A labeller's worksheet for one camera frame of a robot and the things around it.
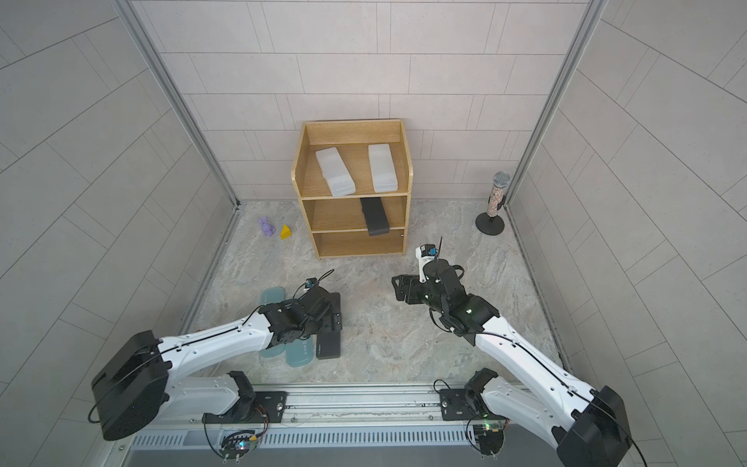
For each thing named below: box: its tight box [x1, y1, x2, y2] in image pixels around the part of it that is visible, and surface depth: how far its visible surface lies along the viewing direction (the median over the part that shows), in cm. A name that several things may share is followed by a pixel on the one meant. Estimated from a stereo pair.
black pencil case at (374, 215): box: [359, 196, 391, 237], surface depth 91 cm
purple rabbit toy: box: [256, 215, 277, 238], surface depth 107 cm
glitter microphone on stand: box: [474, 171, 512, 236], surface depth 110 cm
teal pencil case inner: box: [285, 334, 315, 367], surface depth 80 cm
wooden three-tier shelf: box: [291, 118, 415, 259], surface depth 91 cm
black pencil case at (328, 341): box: [316, 291, 343, 360], surface depth 80 cm
